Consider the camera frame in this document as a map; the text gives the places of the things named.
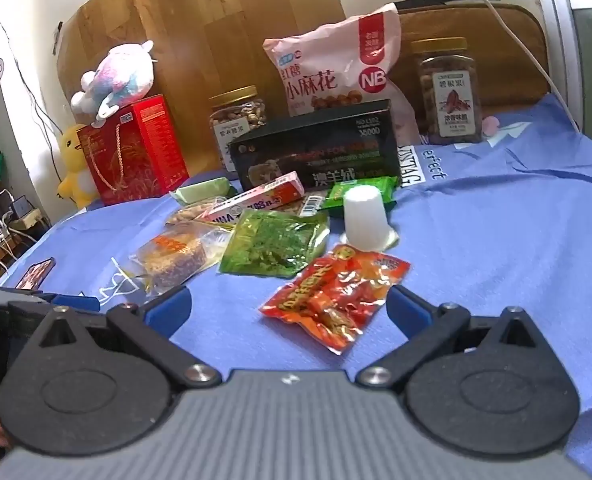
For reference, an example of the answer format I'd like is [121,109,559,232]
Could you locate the clear bag brown cake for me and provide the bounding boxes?
[128,221,231,294]

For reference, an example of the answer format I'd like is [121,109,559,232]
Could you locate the red orange candy bag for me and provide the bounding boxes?
[259,244,410,354]

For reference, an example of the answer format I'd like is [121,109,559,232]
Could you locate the white plastic cup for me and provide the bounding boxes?
[344,195,399,252]

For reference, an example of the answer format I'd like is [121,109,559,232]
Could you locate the clear bag of peanuts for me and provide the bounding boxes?
[165,196,226,226]

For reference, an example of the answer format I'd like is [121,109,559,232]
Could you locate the bright green snack packet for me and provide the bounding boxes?
[321,177,398,211]

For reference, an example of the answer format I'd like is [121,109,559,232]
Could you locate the green leaf snack packet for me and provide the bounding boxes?
[219,209,330,278]

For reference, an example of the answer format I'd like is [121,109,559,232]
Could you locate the pale green packet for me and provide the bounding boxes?
[170,177,238,205]

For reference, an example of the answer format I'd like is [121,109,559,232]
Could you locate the red white long box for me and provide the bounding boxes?
[198,171,305,224]

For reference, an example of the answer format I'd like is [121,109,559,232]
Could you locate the black sheep tin box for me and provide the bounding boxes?
[230,100,399,191]

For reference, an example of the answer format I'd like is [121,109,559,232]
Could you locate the smartphone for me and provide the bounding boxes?
[16,258,55,290]

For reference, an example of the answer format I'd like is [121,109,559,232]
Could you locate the blue printed cloth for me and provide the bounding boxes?
[0,93,592,478]

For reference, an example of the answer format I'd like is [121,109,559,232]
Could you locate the yellow duck plush toy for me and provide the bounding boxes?
[57,125,100,209]

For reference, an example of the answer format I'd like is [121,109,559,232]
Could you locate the red gift box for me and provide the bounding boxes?
[78,94,189,206]

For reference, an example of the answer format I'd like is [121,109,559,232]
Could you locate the white charger plugs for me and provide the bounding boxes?
[0,188,46,272]

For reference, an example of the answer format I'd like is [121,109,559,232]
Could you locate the cashew jar gold lid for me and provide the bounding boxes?
[208,86,267,174]

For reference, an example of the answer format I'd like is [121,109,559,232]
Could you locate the pecan jar gold lid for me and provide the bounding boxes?
[411,37,482,145]

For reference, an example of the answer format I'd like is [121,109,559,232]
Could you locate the pink blue plush toy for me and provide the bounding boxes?
[70,40,155,122]

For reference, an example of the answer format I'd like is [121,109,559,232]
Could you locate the brown cushion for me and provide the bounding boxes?
[389,3,550,116]

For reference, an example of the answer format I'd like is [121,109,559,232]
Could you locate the pink twisted snack bag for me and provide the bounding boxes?
[264,3,422,146]

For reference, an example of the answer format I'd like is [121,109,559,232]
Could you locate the wooden board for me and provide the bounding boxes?
[57,0,345,174]

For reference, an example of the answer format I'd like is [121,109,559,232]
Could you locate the white cable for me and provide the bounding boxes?
[442,0,582,134]

